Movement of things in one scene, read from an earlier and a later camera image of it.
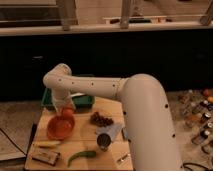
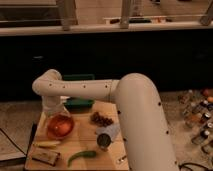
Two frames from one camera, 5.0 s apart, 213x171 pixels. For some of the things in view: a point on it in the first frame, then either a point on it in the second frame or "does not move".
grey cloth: x=113 y=130 does not move
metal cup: x=103 y=140 does not move
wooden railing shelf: x=37 y=17 does not move
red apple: x=68 y=112 to x=61 y=126
